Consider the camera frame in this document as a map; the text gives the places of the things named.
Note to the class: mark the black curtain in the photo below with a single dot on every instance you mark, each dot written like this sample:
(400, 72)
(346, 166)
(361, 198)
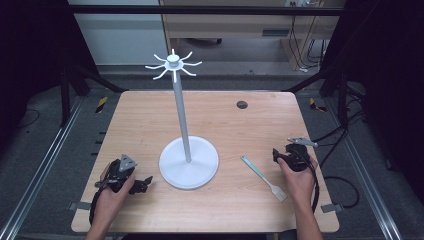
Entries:
(390, 83)
(30, 50)

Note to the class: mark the black metal stand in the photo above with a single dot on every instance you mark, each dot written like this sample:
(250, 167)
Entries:
(65, 100)
(341, 100)

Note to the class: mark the person's left hand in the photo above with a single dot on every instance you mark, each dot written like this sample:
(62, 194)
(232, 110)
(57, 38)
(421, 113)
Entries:
(111, 201)

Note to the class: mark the yellow black tape strip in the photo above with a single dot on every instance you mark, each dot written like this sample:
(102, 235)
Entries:
(315, 105)
(101, 104)

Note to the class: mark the light wooden desk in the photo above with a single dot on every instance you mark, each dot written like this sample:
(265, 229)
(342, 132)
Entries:
(233, 26)

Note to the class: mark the grey table edge bracket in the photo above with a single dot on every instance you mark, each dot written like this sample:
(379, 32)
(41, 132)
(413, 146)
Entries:
(331, 208)
(80, 206)

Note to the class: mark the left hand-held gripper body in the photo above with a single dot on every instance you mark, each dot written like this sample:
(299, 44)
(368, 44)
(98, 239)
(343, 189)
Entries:
(127, 163)

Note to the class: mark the white hook stand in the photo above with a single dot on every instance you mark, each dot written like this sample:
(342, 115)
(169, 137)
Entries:
(187, 166)

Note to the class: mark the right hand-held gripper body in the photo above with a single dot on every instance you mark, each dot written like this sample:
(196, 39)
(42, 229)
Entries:
(297, 156)

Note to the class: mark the person's right hand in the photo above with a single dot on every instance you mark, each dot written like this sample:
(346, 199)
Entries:
(298, 185)

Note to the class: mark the white cabinet panel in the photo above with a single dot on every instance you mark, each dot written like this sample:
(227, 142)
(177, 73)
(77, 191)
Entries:
(121, 36)

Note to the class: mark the black metal frame bar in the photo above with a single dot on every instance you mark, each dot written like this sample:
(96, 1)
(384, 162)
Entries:
(206, 10)

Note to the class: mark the aluminium floor rail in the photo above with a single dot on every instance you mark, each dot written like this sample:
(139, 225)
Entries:
(366, 186)
(40, 166)

